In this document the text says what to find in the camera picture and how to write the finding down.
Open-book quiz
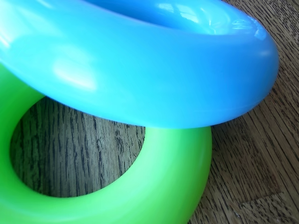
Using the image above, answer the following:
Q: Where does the blue plastic ring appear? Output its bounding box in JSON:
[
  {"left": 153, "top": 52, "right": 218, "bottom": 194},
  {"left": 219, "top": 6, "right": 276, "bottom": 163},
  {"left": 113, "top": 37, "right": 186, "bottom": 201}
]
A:
[{"left": 0, "top": 0, "right": 280, "bottom": 129}]

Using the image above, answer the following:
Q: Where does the green plastic ring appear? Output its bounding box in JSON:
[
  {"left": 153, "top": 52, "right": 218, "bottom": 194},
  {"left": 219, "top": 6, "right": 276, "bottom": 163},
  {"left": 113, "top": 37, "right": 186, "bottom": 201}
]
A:
[{"left": 0, "top": 64, "right": 213, "bottom": 224}]

